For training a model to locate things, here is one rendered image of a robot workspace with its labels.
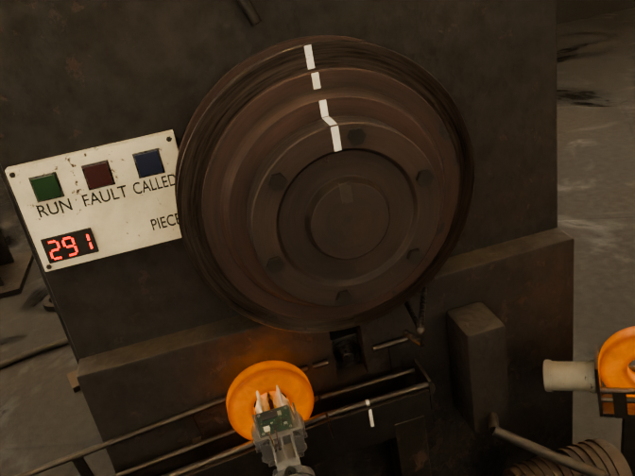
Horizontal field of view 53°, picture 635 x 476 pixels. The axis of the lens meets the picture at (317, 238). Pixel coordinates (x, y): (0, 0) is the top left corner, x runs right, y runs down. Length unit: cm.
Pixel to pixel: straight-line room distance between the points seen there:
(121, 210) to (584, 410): 162
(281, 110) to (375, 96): 14
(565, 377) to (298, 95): 72
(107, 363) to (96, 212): 28
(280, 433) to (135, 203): 44
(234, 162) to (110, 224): 28
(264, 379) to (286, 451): 15
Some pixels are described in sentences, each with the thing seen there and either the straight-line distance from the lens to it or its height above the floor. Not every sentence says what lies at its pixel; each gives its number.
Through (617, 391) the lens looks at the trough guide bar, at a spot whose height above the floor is 67.
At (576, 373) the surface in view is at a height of 69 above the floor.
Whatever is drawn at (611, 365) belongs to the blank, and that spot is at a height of 72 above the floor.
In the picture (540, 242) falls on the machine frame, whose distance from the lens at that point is 133.
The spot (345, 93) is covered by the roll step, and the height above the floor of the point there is 128.
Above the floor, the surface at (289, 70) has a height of 132.
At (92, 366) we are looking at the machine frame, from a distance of 121.
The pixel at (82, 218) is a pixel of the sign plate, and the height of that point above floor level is 114.
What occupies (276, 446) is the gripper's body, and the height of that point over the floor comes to 78.
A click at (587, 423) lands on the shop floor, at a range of 221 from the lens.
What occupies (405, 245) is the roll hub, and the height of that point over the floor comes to 105.
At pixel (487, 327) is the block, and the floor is 80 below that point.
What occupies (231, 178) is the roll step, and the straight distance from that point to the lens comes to 91.
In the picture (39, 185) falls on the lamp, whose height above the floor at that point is 121.
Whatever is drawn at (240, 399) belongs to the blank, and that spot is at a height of 78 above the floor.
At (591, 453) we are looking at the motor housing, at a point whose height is 53.
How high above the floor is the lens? 149
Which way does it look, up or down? 26 degrees down
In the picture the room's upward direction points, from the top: 11 degrees counter-clockwise
